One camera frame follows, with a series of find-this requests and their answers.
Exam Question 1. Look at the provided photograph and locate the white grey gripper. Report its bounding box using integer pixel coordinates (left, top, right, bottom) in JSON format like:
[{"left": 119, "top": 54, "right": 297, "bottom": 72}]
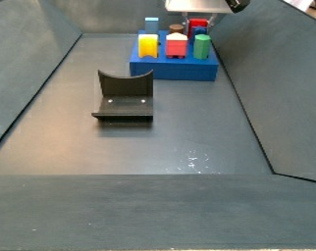
[{"left": 164, "top": 0, "right": 231, "bottom": 27}]

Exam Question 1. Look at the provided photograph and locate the red square-circle peg block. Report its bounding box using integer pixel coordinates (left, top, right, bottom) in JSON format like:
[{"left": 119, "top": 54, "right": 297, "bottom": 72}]
[{"left": 187, "top": 18, "right": 209, "bottom": 37}]

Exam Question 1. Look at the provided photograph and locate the light blue square peg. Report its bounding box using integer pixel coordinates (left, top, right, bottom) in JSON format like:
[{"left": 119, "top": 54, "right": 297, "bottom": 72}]
[{"left": 146, "top": 17, "right": 158, "bottom": 34}]

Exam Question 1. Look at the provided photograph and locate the blue shape sorter board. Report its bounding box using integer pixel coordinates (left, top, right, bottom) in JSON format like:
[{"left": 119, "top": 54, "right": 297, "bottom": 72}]
[{"left": 130, "top": 30, "right": 219, "bottom": 81}]

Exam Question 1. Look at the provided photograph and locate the blue star peg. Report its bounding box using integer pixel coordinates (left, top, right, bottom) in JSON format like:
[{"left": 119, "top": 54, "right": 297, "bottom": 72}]
[{"left": 191, "top": 25, "right": 209, "bottom": 41}]

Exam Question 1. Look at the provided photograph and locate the brown cylinder peg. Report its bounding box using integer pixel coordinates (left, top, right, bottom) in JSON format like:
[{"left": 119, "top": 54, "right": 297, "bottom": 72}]
[{"left": 168, "top": 24, "right": 185, "bottom": 33}]

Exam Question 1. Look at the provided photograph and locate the green hexagon peg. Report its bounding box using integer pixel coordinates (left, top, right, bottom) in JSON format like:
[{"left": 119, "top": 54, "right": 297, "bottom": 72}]
[{"left": 194, "top": 34, "right": 211, "bottom": 60}]

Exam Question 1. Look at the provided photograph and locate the red pentagon peg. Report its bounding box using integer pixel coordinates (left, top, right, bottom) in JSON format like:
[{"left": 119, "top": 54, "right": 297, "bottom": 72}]
[{"left": 164, "top": 32, "right": 187, "bottom": 58}]

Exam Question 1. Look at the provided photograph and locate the yellow arch peg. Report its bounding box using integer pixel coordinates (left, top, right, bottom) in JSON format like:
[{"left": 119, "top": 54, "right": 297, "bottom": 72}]
[{"left": 139, "top": 34, "right": 158, "bottom": 58}]

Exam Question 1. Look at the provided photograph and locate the black curved holder stand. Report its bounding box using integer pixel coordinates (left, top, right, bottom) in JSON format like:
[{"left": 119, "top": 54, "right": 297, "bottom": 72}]
[{"left": 92, "top": 71, "right": 154, "bottom": 120}]

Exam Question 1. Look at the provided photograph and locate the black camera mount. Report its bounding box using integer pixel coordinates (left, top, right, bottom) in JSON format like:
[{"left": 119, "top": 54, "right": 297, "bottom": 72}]
[{"left": 225, "top": 0, "right": 250, "bottom": 13}]

